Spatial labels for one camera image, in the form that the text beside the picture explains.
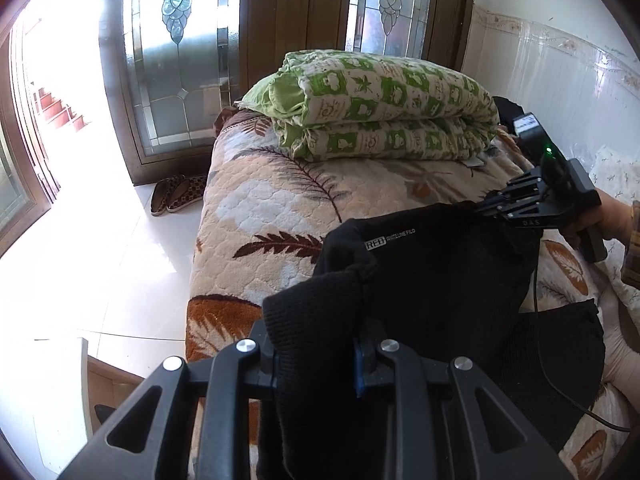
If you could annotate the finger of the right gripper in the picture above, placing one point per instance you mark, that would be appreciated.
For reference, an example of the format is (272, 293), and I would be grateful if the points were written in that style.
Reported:
(526, 217)
(521, 189)

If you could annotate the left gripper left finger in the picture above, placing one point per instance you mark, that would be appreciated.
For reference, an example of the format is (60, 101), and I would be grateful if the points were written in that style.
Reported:
(186, 420)

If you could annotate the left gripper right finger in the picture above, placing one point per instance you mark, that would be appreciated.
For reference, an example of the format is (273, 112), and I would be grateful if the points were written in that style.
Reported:
(449, 420)

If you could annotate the black pants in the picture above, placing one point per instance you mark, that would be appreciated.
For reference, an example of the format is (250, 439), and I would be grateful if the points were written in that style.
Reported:
(445, 282)

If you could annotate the black clothing pile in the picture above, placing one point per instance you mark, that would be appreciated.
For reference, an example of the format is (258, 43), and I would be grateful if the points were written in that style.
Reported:
(508, 111)

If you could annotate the person's right hand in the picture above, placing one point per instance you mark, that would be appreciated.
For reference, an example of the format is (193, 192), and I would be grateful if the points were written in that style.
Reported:
(613, 219)

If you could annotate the white floral quilt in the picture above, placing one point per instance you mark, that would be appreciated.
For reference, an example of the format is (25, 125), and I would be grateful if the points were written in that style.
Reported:
(616, 177)

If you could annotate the green patterned folded quilt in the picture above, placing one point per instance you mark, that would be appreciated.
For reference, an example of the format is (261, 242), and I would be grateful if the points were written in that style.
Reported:
(326, 104)

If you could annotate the leaf patterned bed blanket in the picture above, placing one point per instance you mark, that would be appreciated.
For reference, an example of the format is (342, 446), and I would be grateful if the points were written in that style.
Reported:
(265, 216)

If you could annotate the brown slippers pair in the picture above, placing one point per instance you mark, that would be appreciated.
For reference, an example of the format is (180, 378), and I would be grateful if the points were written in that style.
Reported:
(175, 193)

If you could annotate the stained glass wooden door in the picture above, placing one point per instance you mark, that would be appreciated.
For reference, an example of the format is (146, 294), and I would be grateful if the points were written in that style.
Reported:
(171, 66)

